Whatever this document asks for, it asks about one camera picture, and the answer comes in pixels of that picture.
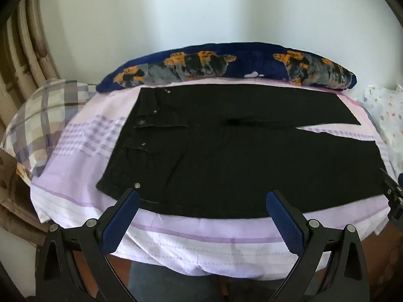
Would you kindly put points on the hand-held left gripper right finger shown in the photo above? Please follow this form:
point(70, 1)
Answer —
point(285, 223)

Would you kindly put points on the brown patterned cloth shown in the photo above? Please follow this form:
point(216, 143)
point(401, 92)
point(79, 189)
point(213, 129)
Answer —
point(15, 195)

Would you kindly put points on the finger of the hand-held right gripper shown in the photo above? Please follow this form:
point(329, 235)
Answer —
point(393, 192)

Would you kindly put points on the black pants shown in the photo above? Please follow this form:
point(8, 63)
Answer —
point(220, 163)

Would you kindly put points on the person's own legs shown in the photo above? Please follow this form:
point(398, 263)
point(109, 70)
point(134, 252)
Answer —
point(189, 286)

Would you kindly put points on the plaid pillow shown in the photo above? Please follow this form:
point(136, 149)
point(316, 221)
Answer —
point(47, 116)

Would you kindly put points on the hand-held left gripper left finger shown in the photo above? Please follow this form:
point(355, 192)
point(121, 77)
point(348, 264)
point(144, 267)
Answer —
point(121, 223)

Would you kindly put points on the white dotted cloth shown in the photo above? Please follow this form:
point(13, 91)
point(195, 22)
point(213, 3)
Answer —
point(387, 110)

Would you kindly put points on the navy orange patterned pillow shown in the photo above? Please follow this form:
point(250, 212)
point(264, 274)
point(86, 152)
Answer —
point(252, 59)

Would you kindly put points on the beige rattan headboard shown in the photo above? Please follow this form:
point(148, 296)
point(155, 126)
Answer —
point(19, 53)

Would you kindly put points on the purple striped bedsheet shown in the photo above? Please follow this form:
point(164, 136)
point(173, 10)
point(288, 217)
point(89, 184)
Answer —
point(189, 236)

